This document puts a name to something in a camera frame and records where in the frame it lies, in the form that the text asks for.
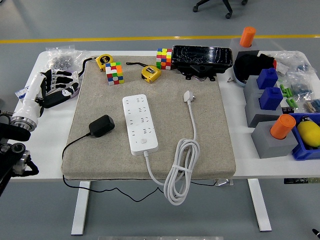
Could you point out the blue plastic bin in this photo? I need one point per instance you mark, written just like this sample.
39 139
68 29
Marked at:
303 153

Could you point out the colourful puzzle cube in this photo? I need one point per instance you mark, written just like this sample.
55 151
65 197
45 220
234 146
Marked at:
114 73
164 58

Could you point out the grey block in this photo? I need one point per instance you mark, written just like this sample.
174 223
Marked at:
257 116
235 46
250 86
270 147

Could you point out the large clear bag blue parts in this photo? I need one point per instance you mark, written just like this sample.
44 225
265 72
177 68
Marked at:
301 87

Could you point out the clear bag of white parts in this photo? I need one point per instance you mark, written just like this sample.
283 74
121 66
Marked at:
287 61

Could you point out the clear bag of metal nuts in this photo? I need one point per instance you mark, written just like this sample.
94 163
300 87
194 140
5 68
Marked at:
61 62

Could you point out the black power adapter plug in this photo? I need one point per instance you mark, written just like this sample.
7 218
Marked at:
101 126

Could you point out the green peg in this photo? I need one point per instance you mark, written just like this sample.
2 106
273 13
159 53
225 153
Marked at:
295 104
290 92
282 88
287 92
290 102

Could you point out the black office chair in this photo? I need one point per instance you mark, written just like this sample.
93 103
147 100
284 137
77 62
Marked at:
228 15

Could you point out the white table leg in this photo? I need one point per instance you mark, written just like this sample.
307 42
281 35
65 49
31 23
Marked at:
81 207
260 207

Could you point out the yellow toy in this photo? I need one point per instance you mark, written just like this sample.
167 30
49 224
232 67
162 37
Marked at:
310 133

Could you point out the yellow tape measure black label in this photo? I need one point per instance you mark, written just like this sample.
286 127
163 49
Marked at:
103 61

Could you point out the blue block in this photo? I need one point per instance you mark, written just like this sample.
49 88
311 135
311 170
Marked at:
271 98
267 78

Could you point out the white power strip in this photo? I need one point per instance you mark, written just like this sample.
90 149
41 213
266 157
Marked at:
140 125

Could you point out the grey-brown mat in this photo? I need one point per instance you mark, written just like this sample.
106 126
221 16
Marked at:
212 150

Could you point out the white blue round dish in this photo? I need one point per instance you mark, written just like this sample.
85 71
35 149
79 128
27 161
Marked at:
237 76

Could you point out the white switch panel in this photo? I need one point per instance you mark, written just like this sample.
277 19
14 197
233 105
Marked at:
76 76

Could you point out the black glossy tray device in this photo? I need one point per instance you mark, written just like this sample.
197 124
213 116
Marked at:
200 56

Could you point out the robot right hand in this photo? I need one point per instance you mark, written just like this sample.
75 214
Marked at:
317 232

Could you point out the silver bracket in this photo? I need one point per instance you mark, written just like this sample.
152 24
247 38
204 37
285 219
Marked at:
223 182

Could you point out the clear bag of tan components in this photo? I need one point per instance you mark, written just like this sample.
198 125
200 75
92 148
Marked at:
312 106

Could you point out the white blue circuit breaker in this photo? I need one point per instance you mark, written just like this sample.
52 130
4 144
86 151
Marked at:
21 93

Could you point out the small clear bag blue parts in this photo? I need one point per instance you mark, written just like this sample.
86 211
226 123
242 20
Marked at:
305 68

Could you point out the black table control panel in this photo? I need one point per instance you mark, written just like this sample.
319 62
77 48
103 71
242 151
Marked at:
300 180

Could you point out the orange cylinder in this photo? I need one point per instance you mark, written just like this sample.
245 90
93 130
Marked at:
282 126
247 36

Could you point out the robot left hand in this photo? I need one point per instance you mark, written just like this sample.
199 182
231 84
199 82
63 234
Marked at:
31 95

